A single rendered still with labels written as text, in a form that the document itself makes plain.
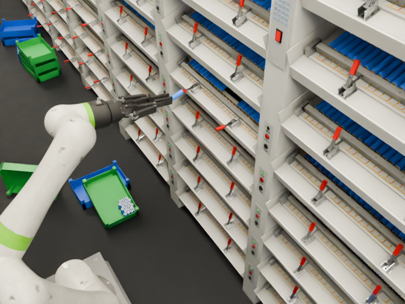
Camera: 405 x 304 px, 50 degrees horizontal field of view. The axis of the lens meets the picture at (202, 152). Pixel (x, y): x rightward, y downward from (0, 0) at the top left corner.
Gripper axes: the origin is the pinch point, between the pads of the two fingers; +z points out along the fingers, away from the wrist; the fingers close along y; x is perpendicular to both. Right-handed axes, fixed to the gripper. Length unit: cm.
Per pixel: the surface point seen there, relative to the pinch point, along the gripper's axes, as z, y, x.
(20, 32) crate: 10, 267, 91
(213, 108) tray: 22.4, -1.4, 8.0
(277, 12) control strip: 12, -33, -43
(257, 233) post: 27, -36, 47
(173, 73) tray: 21.5, 28.3, 8.5
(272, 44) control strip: 13.9, -32.6, -33.7
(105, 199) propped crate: 0, 53, 98
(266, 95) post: 17.0, -32.0, -16.9
